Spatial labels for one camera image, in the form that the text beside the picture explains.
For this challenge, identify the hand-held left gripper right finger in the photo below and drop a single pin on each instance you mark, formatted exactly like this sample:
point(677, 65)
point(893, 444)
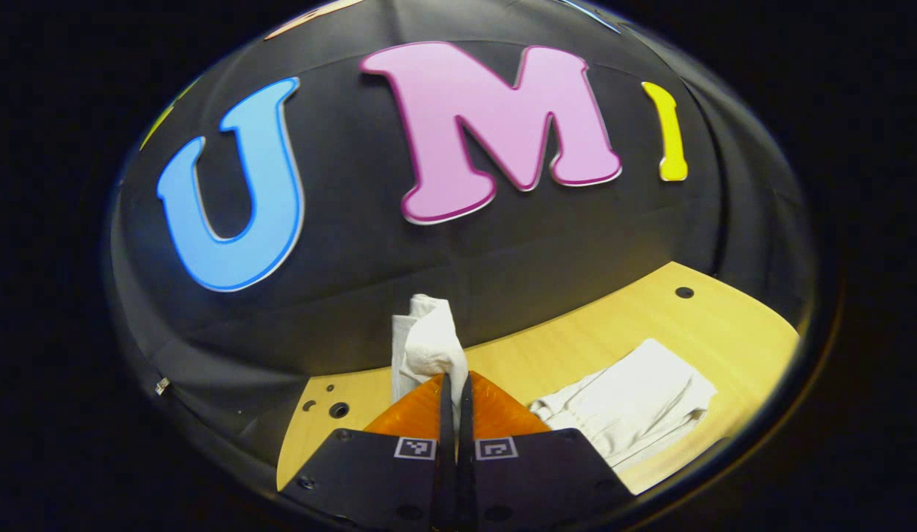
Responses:
point(467, 473)

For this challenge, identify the white jeans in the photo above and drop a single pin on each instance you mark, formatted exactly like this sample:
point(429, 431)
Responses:
point(635, 399)

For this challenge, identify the black backdrop cloth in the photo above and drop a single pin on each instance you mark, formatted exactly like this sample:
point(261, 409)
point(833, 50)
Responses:
point(428, 258)

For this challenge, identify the small pale cloth clip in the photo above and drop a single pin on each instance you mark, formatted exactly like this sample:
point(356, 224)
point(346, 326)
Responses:
point(162, 386)

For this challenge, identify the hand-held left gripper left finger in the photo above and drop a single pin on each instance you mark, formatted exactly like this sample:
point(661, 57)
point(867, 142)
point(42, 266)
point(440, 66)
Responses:
point(445, 473)

